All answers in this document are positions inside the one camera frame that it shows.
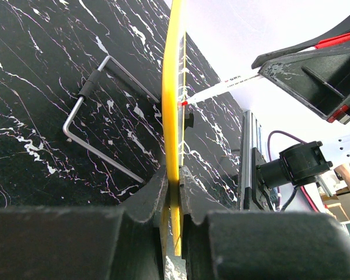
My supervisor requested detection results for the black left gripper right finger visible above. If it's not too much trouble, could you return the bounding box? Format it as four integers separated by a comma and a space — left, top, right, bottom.
180, 167, 350, 279

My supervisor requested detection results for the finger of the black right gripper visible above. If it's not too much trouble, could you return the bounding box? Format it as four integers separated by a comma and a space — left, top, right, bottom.
259, 41, 350, 124
251, 15, 350, 69

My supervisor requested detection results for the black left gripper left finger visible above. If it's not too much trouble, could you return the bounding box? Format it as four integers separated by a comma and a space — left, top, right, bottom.
0, 167, 168, 279

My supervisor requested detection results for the white red marker pen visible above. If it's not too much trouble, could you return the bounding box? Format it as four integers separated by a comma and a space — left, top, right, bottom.
178, 71, 263, 106

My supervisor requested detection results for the white board with orange frame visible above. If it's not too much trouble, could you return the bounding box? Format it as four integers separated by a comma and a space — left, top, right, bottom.
161, 1, 186, 256

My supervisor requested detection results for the black motor on mount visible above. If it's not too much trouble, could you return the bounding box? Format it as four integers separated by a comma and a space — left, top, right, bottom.
255, 141, 333, 189

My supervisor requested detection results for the aluminium frame post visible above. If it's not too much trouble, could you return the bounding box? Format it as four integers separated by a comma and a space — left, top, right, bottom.
239, 110, 264, 211

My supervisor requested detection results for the metal wire board stand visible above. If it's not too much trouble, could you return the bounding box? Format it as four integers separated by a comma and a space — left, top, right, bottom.
62, 55, 163, 184

